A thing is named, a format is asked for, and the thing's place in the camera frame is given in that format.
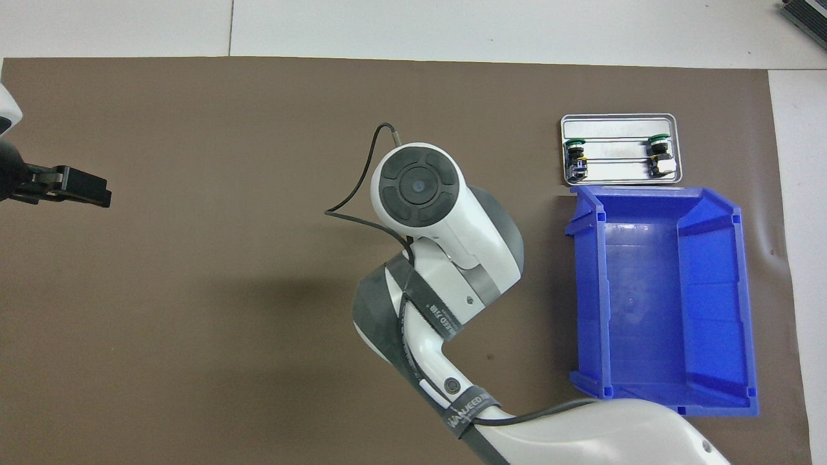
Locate brown table mat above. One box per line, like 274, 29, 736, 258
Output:
0, 57, 813, 465

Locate blue plastic storage bin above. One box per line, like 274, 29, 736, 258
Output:
564, 185, 760, 417

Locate green push button white block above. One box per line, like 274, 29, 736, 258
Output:
647, 134, 678, 178

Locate grey ribbed device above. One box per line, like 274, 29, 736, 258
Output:
779, 0, 827, 38

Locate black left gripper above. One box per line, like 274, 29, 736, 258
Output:
0, 141, 112, 209

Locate green push button yellow ring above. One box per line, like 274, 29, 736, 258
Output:
563, 138, 589, 180

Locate grey metal tray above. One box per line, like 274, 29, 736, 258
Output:
560, 114, 684, 187

